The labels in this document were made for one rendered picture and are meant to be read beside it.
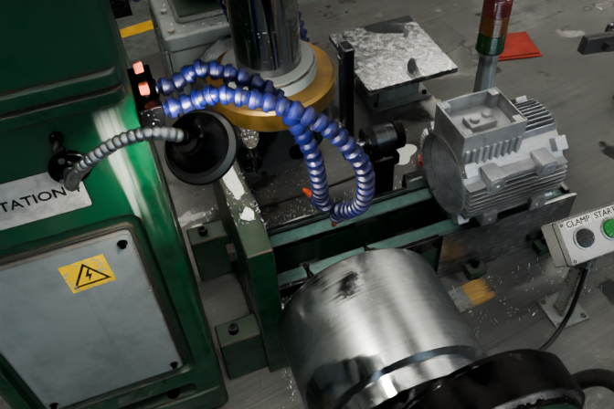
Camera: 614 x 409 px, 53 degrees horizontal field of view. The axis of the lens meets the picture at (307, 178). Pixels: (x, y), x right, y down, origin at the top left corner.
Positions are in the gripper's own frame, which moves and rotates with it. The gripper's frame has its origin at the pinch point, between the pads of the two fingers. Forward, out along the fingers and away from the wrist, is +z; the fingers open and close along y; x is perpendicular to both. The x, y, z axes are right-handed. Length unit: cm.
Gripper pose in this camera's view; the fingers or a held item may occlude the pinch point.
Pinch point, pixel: (598, 43)
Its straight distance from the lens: 117.9
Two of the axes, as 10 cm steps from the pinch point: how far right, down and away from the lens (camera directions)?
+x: -0.8, 7.3, 6.8
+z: -9.4, 1.8, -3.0
